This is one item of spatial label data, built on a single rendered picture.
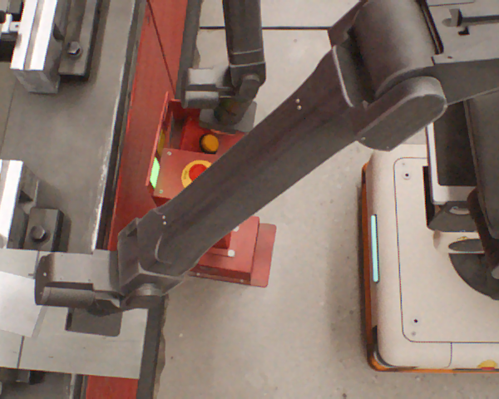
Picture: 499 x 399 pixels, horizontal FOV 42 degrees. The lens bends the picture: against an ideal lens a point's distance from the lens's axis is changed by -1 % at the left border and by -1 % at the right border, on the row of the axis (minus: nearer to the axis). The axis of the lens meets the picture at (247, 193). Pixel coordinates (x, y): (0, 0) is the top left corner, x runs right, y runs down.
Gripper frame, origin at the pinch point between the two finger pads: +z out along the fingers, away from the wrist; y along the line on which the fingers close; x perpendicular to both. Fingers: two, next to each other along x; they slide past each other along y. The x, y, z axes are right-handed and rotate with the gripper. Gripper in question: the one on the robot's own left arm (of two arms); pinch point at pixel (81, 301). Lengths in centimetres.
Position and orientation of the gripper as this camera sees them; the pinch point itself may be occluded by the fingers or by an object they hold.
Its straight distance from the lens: 97.7
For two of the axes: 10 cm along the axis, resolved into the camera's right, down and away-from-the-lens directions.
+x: 8.6, 2.2, 4.5
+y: -0.8, 9.5, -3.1
